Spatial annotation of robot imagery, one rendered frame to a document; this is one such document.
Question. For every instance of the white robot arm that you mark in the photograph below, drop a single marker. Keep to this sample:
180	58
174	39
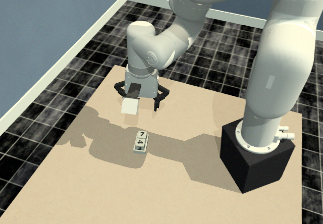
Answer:
278	74

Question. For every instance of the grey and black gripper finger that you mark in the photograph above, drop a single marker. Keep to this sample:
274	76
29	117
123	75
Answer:
160	97
120	90

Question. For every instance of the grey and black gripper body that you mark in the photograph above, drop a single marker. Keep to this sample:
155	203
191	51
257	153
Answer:
149	83

